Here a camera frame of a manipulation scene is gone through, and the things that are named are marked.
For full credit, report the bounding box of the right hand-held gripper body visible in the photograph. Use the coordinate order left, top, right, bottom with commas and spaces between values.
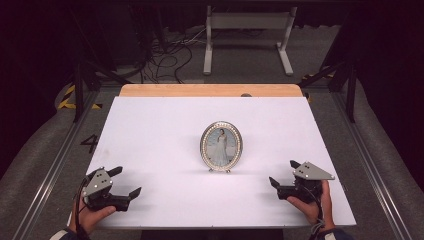
276, 161, 336, 204

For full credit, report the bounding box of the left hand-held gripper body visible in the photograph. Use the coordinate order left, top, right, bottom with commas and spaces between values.
81, 166, 132, 213

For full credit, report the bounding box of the oval silver photo frame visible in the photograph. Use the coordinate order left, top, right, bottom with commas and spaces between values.
199, 120, 244, 174

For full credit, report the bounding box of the person's left hand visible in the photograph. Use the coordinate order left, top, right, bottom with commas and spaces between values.
68, 199, 117, 236

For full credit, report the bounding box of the person's right hand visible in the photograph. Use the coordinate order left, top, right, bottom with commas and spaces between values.
287, 179, 335, 233

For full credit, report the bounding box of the yellow black hazard tape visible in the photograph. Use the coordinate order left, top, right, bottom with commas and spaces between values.
57, 84, 103, 111
301, 70, 335, 81

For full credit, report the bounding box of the black metal stand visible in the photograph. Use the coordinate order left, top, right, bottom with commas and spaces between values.
297, 59, 358, 124
73, 59, 133, 123

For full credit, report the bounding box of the black curtain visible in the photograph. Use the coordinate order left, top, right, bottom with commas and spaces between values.
0, 0, 78, 174
353, 0, 424, 208

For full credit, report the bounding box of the dark equipment box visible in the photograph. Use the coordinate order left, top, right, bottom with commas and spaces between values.
99, 3, 149, 69

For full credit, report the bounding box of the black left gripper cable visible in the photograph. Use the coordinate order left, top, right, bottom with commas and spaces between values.
74, 178, 89, 240

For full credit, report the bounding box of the aluminium floor rail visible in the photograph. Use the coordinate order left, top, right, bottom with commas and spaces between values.
11, 89, 101, 240
331, 91, 416, 240

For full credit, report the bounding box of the grey right gripper cable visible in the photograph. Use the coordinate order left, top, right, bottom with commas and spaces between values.
309, 189, 326, 240

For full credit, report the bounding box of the tangle of black floor cables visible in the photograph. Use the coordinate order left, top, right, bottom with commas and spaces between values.
139, 28, 208, 84

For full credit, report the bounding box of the white metal table frame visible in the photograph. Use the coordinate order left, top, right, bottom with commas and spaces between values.
203, 4, 298, 77

